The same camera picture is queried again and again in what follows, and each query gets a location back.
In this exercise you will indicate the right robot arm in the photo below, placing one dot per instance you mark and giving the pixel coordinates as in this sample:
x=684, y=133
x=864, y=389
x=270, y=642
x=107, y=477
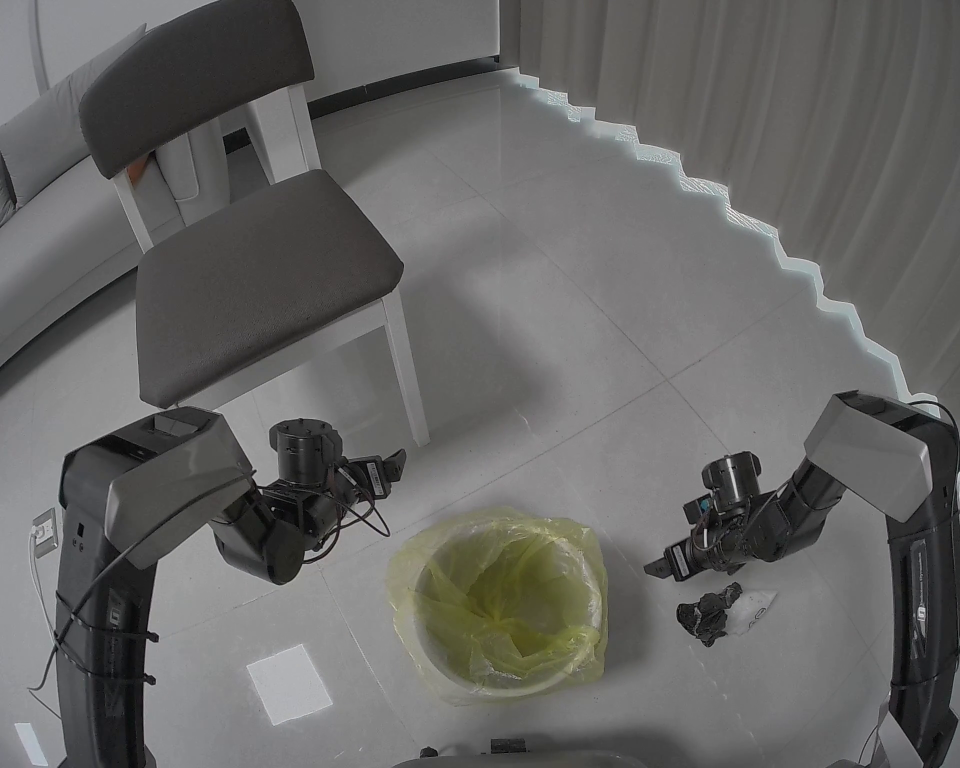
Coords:
x=862, y=450

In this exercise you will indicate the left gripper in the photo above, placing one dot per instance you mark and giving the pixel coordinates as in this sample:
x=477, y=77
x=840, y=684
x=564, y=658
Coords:
x=367, y=480

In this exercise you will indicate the white trash bin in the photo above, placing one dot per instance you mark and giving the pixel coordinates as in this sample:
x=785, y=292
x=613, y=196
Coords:
x=517, y=688

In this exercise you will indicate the orange cushion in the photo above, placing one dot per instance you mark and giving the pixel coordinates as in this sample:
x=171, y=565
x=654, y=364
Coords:
x=139, y=171

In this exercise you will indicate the yellow plastic bag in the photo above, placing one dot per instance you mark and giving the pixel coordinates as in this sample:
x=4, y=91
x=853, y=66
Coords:
x=487, y=645

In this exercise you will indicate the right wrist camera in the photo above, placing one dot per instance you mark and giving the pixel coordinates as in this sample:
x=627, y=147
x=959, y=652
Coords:
x=701, y=510

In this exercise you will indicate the grey padded white chair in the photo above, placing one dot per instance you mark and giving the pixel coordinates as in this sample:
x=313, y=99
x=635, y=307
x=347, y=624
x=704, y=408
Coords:
x=262, y=285

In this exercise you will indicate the clear printed wrapper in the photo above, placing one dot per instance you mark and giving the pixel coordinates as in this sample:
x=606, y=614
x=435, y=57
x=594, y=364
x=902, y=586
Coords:
x=754, y=611

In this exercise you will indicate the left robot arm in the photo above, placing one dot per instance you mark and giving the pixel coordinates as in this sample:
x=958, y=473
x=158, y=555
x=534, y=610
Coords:
x=172, y=487

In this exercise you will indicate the black plastic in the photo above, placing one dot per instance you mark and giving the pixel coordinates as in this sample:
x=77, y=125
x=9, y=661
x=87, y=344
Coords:
x=709, y=611

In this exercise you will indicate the pale grey sofa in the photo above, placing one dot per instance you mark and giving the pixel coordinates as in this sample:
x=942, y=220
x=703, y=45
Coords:
x=60, y=247

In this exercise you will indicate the beige curtain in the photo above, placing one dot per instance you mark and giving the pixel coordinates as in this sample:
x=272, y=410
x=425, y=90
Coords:
x=787, y=112

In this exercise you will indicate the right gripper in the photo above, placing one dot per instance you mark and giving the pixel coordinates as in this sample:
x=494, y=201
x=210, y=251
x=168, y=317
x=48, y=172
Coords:
x=712, y=555

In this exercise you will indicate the grey cushion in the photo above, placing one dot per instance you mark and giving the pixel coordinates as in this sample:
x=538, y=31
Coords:
x=67, y=112

